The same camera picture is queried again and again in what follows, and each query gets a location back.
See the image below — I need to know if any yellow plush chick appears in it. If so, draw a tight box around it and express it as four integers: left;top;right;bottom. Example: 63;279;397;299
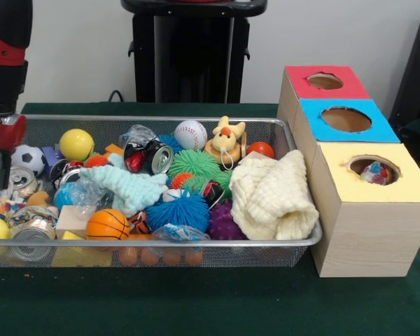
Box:
204;115;248;167

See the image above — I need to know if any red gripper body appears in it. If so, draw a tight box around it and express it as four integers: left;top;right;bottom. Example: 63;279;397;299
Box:
0;113;28;152

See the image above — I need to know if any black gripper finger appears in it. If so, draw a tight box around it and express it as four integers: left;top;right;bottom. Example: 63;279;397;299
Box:
0;147;13;192

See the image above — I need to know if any white toy baseball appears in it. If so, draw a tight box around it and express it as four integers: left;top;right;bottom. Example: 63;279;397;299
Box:
174;120;209;151

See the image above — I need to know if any dark green table cloth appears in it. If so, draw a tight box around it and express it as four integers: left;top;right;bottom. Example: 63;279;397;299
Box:
0;101;420;336

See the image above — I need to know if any orange toy basketball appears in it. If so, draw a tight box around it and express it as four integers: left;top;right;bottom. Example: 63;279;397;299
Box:
86;209;131;242

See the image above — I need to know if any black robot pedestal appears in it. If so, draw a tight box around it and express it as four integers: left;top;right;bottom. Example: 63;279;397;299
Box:
120;0;271;104

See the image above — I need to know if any light blue muslin cloth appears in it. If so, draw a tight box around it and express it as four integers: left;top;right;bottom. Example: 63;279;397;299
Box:
78;153;169;218

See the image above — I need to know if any silver mesh bin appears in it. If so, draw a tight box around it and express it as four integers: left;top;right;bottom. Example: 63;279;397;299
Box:
0;115;323;269

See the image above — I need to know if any yellow ball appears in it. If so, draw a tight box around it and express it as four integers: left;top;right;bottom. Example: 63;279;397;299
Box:
59;128;95;162

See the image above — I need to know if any cream muslin cloth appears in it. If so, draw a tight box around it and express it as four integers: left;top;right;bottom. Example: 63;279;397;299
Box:
230;149;320;242

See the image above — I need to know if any black white soccer ball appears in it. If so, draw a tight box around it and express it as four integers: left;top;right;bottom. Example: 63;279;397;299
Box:
10;144;48;177

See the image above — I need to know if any wooden box with three holes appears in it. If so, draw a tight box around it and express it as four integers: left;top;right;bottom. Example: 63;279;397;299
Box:
277;64;420;278

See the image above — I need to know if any blue spiky puffer ball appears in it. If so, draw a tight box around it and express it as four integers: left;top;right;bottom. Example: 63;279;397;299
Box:
145;188;211;234

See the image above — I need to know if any red orange ball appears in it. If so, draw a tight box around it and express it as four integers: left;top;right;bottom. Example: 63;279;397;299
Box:
247;141;276;160

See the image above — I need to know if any green spiky puffer ball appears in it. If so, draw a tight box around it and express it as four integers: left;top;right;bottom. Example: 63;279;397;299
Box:
167;149;222;179

